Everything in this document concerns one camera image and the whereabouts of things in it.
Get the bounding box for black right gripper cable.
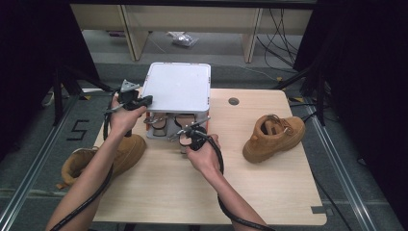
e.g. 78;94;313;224
191;128;277;231

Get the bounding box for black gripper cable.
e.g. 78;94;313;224
191;128;277;231
47;90;118;231

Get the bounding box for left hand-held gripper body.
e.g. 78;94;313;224
115;79;142;112

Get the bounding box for person's right hand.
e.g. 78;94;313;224
185;134;223;177

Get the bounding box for aluminium floor rail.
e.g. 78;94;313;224
0;92;81;231
306;104;381;231

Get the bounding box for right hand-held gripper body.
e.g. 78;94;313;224
184;124;210;152

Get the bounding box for tan suede boot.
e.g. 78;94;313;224
242;114;307;165
56;133;148;191

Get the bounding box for black curtain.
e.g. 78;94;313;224
0;0;101;162
293;0;408;222

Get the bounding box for white shoe rack orange braces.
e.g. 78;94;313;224
140;62;213;142

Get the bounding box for bundle of black floor cables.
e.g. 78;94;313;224
255;8;300;71

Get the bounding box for clear plastic bag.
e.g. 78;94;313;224
166;31;200;48

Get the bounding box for person's left hand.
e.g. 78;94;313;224
109;104;148;139

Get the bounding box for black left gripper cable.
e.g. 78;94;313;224
47;90;118;231

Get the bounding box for beige wooden cabinet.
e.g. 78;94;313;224
69;3;315;64

